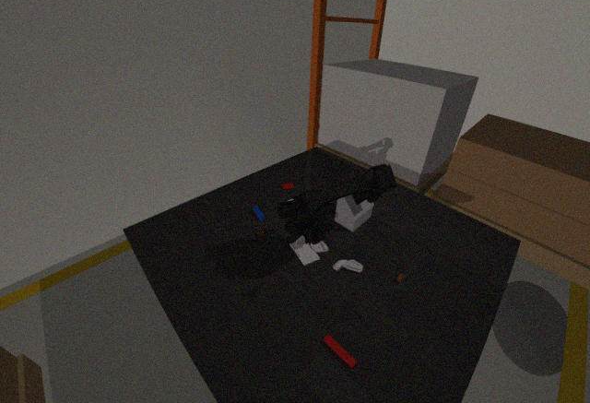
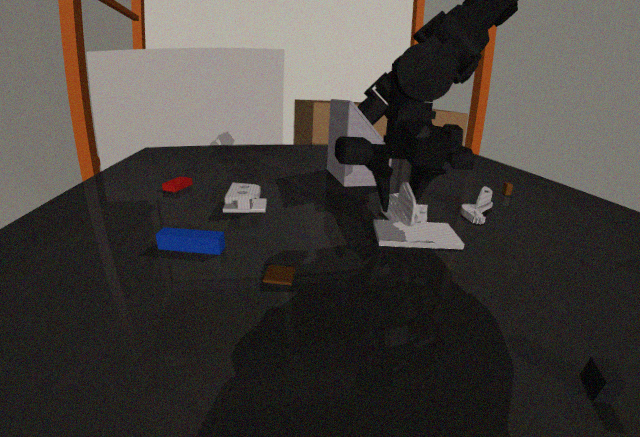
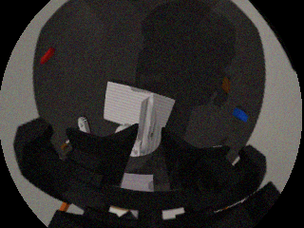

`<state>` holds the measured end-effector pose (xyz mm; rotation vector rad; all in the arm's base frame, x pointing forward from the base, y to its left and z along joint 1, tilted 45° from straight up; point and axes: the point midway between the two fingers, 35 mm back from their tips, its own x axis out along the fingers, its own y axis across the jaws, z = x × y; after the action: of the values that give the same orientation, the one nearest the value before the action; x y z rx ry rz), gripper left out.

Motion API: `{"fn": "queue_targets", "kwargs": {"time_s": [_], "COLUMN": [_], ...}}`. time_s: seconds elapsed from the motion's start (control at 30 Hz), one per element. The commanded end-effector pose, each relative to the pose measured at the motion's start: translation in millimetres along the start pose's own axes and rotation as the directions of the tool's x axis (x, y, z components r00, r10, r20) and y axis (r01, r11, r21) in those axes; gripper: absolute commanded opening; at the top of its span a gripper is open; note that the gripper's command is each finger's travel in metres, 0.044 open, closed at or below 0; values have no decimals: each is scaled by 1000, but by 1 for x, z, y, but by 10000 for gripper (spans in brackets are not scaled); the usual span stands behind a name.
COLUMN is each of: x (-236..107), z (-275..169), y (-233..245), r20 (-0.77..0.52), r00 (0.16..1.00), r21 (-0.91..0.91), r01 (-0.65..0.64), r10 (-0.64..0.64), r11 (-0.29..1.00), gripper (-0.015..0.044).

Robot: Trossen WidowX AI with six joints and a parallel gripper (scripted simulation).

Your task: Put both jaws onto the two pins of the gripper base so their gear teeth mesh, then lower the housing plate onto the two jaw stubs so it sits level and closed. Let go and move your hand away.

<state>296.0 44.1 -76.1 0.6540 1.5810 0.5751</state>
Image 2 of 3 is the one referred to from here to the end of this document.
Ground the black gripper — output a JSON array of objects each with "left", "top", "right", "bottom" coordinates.
[{"left": 335, "top": 99, "right": 474, "bottom": 212}]

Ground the orange flat plate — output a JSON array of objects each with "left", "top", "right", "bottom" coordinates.
[{"left": 263, "top": 265, "right": 295, "bottom": 285}]

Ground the blue rectangular block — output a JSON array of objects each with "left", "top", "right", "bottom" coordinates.
[{"left": 155, "top": 228, "right": 225, "bottom": 255}]

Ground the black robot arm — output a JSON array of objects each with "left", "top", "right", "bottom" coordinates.
[{"left": 357, "top": 0, "right": 519, "bottom": 167}]

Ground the small red block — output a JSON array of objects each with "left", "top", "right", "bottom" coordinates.
[{"left": 162, "top": 176, "right": 192, "bottom": 192}]

